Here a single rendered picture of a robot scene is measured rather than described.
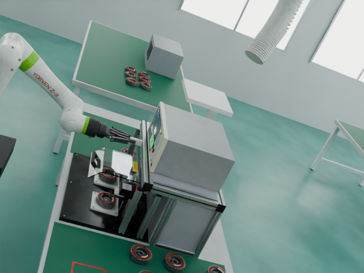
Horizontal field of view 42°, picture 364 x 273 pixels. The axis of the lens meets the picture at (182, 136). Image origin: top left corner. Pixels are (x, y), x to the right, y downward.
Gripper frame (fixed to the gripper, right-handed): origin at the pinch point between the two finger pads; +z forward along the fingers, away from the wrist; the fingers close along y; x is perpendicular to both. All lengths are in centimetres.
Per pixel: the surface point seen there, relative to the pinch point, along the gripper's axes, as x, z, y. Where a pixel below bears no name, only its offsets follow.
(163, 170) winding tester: -3.7, 16.4, 14.2
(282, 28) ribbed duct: 64, 87, -110
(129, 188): -25.9, 5.9, 4.4
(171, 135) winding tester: 13.8, 14.2, 7.9
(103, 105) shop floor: -119, 5, -288
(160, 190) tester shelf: -8.4, 15.7, 25.3
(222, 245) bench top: -43, 69, 9
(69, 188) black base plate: -41.1, -23.4, -1.7
